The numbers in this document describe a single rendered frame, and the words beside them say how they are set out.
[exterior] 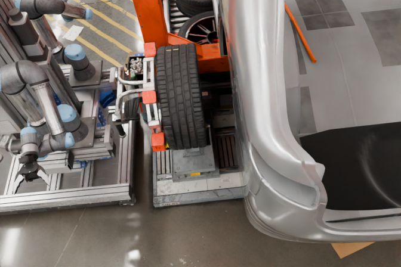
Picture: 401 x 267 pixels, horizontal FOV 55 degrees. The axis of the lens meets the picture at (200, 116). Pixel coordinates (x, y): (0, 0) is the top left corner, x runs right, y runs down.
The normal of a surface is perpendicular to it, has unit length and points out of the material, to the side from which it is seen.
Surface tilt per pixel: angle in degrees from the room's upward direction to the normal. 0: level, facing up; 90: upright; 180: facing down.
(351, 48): 2
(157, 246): 0
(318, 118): 19
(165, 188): 0
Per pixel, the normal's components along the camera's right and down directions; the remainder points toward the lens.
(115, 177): -0.08, -0.57
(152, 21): 0.08, 0.81
